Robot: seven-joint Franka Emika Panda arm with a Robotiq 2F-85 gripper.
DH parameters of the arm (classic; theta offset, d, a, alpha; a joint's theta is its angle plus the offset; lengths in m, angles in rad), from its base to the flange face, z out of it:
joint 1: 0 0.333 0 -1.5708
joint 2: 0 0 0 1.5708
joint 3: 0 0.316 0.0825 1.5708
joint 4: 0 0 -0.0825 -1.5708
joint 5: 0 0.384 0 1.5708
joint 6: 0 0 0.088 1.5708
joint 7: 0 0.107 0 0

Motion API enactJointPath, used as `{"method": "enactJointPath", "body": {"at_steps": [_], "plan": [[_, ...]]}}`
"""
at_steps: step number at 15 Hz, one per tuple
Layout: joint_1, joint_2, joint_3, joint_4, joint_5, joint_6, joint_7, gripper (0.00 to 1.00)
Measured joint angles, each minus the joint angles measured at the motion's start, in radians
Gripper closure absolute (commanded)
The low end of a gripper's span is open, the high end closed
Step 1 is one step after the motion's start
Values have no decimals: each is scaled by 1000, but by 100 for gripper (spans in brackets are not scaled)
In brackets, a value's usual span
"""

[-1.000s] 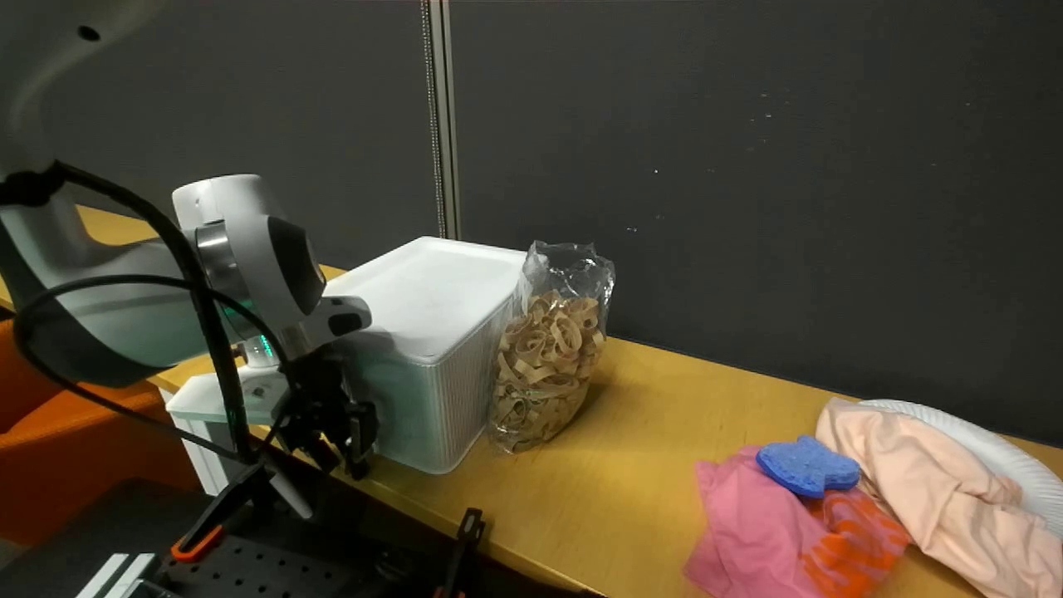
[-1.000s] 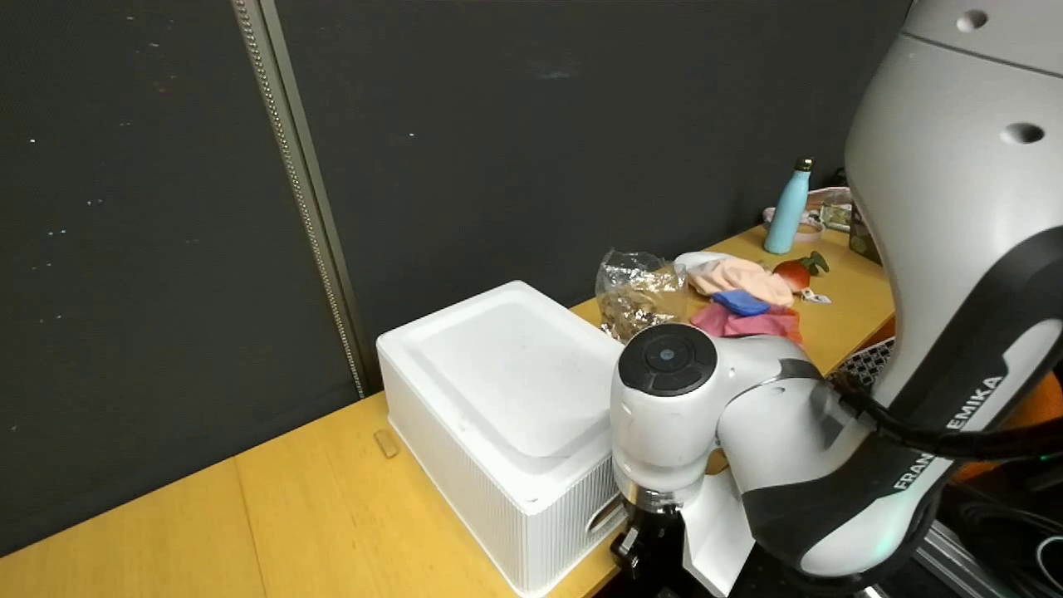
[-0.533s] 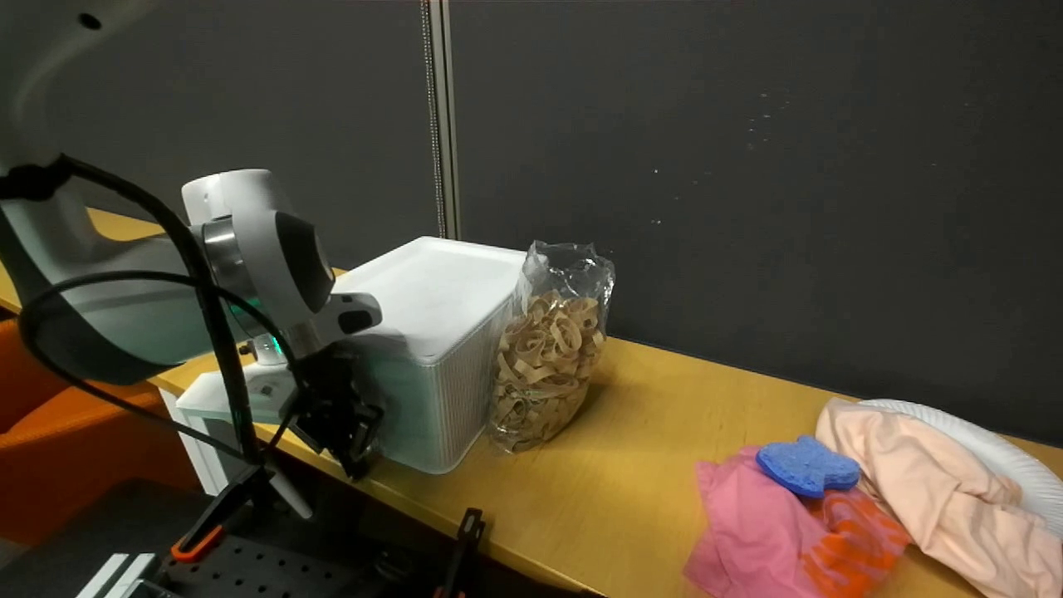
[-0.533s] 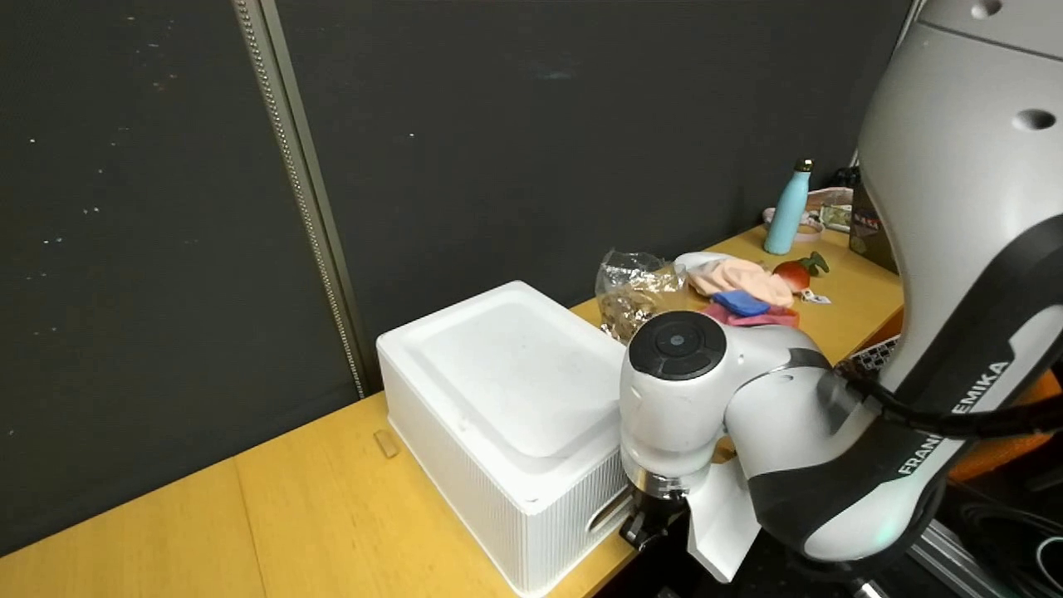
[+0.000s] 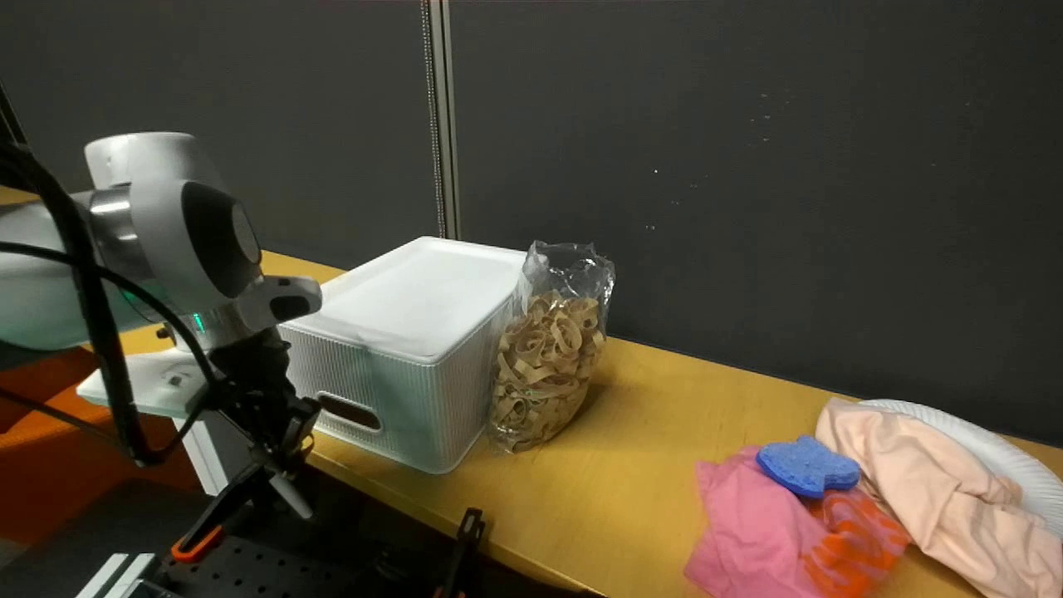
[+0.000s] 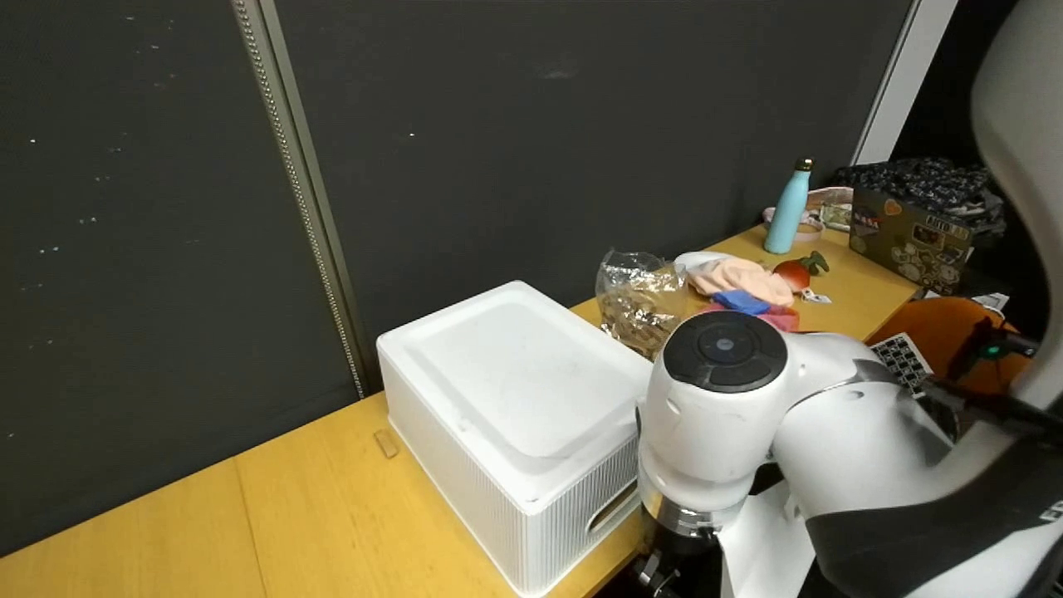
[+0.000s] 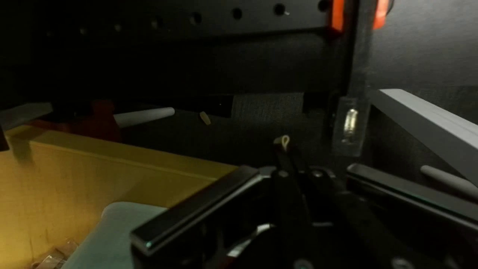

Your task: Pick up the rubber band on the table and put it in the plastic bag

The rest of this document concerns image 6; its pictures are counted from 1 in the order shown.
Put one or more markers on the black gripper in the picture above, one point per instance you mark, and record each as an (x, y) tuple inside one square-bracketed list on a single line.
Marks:
[(683, 567)]

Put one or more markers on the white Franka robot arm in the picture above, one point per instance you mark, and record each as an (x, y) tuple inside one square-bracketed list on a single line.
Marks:
[(717, 433)]

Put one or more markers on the tan rubber band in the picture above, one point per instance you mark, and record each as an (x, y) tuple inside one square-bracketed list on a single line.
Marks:
[(387, 442)]

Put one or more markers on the black crumpled bag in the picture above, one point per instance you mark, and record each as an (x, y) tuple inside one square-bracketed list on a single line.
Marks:
[(942, 185)]

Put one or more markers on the white plastic storage box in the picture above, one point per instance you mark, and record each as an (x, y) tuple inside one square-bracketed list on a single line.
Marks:
[(499, 377)]

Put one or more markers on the blue cloth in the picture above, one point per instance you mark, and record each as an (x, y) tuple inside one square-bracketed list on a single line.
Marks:
[(738, 304)]

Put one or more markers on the peach cloth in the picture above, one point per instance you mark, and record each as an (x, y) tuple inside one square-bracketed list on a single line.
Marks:
[(743, 276)]

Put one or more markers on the white cloth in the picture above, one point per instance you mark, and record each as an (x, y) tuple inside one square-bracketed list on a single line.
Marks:
[(691, 265)]

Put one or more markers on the red strawberry toy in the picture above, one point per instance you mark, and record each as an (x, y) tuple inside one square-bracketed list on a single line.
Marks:
[(795, 269)]

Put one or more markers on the teal water bottle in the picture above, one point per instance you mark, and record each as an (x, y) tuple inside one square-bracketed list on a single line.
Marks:
[(789, 218)]

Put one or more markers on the black device green light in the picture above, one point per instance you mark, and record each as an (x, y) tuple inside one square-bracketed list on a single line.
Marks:
[(992, 350)]

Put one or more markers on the clear packaged item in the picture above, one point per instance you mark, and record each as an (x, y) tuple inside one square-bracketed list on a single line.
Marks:
[(833, 205)]

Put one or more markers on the patterned cardboard box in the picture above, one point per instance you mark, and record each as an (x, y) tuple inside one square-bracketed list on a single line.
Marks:
[(915, 252)]

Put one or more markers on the white paper scrap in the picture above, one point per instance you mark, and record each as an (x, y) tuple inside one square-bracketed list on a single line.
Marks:
[(992, 300)]

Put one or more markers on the white wall strip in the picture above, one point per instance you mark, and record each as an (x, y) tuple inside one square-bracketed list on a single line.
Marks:
[(907, 79)]

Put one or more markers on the grey metal wall strip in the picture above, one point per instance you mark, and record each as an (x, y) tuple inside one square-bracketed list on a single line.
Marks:
[(301, 167)]

